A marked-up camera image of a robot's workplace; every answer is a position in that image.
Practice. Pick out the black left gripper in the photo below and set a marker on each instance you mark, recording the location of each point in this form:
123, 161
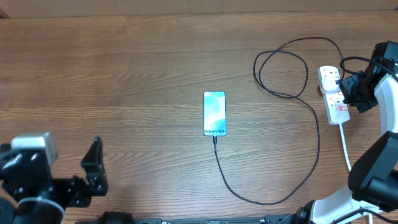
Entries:
95, 162

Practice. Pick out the white charger adapter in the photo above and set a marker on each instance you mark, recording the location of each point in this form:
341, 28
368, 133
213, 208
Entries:
329, 84

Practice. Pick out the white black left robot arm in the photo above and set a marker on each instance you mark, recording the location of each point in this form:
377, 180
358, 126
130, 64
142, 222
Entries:
33, 210

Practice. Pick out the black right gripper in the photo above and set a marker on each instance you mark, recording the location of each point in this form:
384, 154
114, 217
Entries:
346, 84

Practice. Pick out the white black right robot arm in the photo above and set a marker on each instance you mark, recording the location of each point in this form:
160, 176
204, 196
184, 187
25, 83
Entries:
371, 188

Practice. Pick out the Samsung Galaxy smartphone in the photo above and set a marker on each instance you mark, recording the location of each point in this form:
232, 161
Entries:
214, 113

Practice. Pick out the white power strip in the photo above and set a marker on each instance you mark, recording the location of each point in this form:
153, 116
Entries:
336, 111

